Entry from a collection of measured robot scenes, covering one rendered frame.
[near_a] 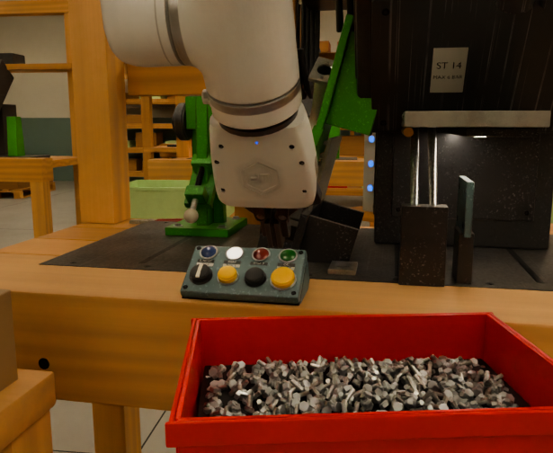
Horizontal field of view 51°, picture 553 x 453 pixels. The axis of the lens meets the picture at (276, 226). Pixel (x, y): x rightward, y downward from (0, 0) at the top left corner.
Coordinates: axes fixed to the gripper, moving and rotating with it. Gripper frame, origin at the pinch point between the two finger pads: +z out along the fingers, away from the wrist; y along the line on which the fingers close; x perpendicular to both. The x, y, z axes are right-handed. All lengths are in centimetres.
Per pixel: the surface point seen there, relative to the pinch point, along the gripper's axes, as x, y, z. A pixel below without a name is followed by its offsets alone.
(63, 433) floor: 35, -102, 147
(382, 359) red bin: -10.8, 12.1, 8.4
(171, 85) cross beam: 71, -40, 25
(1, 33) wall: 908, -741, 411
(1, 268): 4.9, -45.1, 16.0
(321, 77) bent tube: 38.6, 0.7, 4.4
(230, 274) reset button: -0.6, -6.5, 8.1
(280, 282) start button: -1.4, -0.2, 8.1
